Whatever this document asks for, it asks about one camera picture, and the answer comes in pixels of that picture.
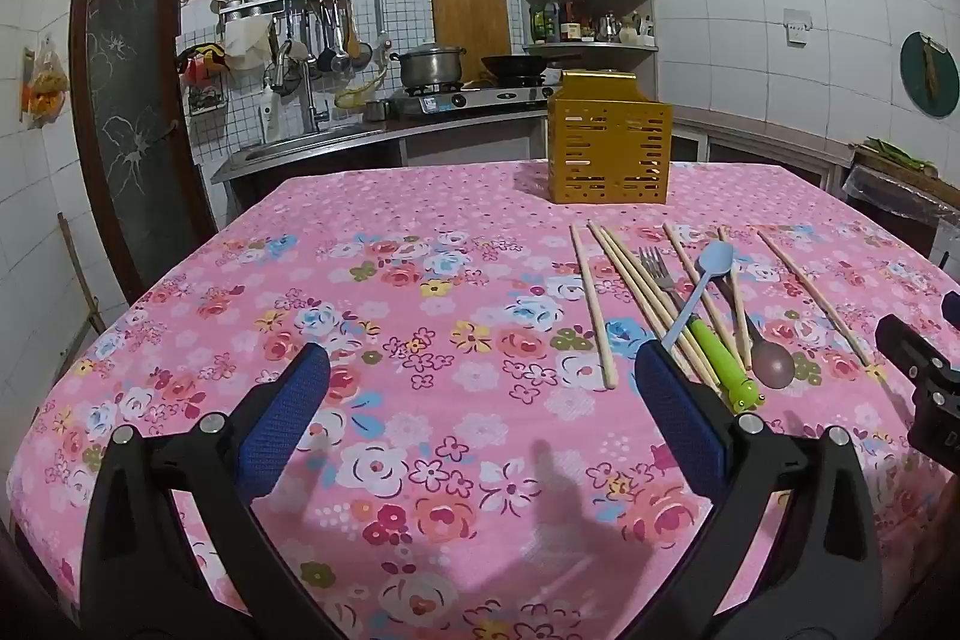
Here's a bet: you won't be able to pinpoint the pink floral tablecloth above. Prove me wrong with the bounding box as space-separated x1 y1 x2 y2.
6 158 960 640

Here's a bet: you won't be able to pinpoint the red and yellow cloth item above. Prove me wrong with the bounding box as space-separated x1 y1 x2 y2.
175 43 227 86

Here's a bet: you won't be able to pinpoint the side table with plastic cover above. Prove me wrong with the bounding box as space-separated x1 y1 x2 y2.
841 141 960 240

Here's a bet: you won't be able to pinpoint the green vegetables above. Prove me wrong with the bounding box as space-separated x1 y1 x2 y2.
861 137 940 175

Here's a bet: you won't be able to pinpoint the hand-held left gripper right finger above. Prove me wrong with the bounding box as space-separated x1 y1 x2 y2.
634 340 886 640

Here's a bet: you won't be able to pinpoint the round green board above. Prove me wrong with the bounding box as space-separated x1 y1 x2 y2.
899 30 960 121

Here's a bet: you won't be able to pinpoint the steel cooking pot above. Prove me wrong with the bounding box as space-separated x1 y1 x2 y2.
388 43 467 91

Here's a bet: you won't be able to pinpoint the steel gas stove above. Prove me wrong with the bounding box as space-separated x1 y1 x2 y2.
388 76 554 121

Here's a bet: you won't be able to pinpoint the light blue plastic spoon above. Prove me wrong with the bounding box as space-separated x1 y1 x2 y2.
658 240 736 348

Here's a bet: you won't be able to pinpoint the yellow slotted utensil holder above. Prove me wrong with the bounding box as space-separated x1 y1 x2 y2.
546 70 674 206

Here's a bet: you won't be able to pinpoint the row of condiment bottles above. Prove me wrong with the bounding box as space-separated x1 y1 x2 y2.
528 0 658 46

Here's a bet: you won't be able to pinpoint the green handled metal fork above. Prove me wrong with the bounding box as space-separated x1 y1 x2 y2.
637 245 767 416

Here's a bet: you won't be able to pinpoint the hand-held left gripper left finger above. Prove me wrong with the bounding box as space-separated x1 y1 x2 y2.
79 344 332 640

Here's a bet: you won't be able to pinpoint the kitchen counter with cabinets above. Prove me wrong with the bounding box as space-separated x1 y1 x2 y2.
210 106 857 191

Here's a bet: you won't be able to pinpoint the white cloth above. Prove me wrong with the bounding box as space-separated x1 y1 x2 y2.
224 16 272 72

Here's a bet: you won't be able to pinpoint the brown door with frosted glass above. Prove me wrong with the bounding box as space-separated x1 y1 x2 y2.
70 0 220 305

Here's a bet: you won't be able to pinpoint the black wok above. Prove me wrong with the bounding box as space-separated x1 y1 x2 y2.
480 53 550 80

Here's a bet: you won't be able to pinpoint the wooden stick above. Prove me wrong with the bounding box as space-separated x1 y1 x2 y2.
58 215 107 335

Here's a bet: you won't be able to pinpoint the row of hanging kitchen utensils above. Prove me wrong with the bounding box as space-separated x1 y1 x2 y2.
280 0 374 77

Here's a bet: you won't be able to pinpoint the metal corner shelf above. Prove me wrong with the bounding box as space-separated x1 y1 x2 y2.
519 0 661 73

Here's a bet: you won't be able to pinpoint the orange plastic bag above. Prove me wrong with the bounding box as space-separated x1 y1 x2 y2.
21 34 70 130

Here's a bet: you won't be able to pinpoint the steel sink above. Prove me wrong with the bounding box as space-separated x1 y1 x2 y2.
241 121 385 163

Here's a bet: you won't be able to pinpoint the wire basket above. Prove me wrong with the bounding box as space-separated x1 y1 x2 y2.
187 82 230 118

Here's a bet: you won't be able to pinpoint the steel faucet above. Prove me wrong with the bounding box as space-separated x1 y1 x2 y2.
268 40 332 136

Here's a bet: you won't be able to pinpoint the rectangular wooden cutting board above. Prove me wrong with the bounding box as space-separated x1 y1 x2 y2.
429 0 512 83

